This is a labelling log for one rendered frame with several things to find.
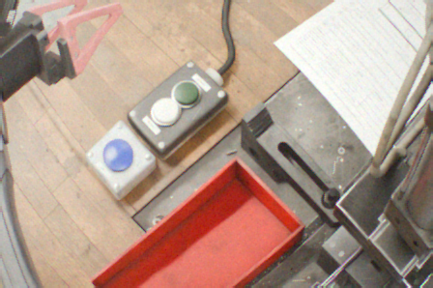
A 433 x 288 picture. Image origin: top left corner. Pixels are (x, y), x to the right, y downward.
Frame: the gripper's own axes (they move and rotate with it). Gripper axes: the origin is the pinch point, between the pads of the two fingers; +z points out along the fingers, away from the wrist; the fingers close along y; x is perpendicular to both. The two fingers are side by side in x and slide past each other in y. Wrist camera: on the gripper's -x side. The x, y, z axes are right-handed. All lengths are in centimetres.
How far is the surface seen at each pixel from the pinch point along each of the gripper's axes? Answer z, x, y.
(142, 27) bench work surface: 16.8, 20.2, 31.5
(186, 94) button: 14.2, 26.2, 19.0
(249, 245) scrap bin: 9.9, 41.2, 7.4
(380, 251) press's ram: 10.7, 30.1, -22.9
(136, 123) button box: 7.8, 26.9, 20.9
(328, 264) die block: 14.5, 44.0, -2.7
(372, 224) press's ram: 13.4, 30.3, -17.5
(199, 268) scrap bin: 3.4, 41.2, 8.9
